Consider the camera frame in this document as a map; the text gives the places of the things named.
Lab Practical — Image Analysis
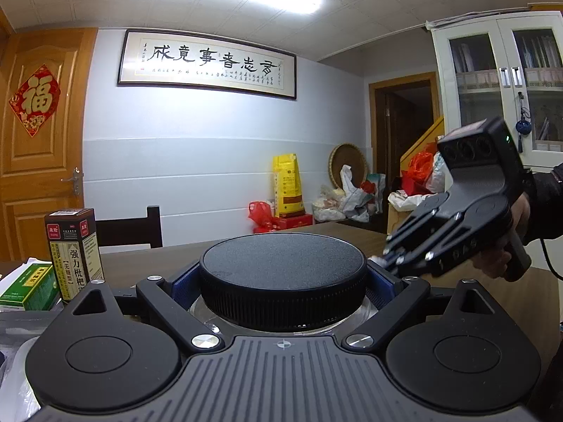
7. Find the red plastic bag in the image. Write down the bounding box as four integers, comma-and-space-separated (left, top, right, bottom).
247, 201, 276, 234

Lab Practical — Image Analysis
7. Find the framed calligraphy scroll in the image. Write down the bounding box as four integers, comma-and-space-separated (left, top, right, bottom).
116, 28, 297, 101

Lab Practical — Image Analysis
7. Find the black cable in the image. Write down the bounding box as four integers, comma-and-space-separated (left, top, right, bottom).
542, 236, 563, 280

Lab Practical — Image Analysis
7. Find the yellow wooden board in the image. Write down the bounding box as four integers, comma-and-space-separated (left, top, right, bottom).
400, 114, 446, 173

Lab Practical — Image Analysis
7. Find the green medicine box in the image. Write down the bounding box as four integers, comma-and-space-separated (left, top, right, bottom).
0, 264, 61, 313

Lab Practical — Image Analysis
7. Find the pale plastic bag heap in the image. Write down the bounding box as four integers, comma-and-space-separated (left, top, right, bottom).
311, 184, 349, 223

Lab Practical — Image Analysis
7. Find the metal door handle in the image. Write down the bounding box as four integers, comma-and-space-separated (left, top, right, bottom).
61, 167, 84, 197

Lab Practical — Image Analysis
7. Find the person's right forearm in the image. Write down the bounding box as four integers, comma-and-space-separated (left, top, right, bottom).
523, 169, 563, 243

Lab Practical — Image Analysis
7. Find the white glass-door cabinet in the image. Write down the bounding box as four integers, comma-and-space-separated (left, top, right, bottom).
425, 9, 563, 173

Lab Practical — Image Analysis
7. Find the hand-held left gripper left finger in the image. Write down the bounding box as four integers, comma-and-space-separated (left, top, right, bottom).
71, 263, 221, 355

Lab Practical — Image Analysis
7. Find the blue hanging ornament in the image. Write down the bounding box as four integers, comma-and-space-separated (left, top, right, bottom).
515, 91, 533, 153

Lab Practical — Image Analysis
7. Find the clear plastic bag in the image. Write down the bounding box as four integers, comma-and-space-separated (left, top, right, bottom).
0, 310, 59, 406

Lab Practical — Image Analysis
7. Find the yellow sack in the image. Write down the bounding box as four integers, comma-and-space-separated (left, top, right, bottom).
272, 154, 307, 219

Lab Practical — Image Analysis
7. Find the cardboard box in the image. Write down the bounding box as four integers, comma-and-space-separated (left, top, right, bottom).
386, 202, 419, 237

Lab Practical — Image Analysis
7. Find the red gift box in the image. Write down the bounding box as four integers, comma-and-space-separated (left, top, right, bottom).
263, 213, 314, 232

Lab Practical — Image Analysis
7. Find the orange plastic bag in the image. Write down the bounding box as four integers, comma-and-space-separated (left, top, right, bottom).
402, 151, 441, 195

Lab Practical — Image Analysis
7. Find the round woven basket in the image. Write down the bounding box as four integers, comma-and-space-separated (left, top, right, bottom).
328, 143, 369, 192

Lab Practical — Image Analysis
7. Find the black round lid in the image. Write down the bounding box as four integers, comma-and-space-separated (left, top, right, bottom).
199, 234, 368, 333

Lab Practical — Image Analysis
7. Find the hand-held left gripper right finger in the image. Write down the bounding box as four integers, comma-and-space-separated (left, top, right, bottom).
342, 266, 496, 353

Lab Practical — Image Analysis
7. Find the wooden doorway frame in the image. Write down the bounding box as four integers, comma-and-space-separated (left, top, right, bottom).
368, 71, 441, 231

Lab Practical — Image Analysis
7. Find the red diamond door decoration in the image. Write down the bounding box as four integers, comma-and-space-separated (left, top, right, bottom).
8, 64, 62, 138

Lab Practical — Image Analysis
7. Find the person's right hand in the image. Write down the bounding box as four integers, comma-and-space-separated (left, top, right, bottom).
472, 192, 536, 280

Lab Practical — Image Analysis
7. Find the row of books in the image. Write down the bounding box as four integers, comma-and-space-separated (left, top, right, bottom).
452, 30, 563, 89

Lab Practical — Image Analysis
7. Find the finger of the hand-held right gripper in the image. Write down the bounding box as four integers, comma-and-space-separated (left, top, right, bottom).
382, 237, 458, 279
385, 212, 462, 253

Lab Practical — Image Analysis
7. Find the dark brown medicine box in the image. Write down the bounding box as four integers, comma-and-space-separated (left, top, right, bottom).
44, 208, 105, 304

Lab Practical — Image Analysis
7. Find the white plastic bag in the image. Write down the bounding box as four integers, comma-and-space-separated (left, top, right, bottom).
339, 165, 375, 223

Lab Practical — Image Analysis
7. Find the wooden door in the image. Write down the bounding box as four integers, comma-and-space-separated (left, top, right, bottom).
0, 26, 99, 263

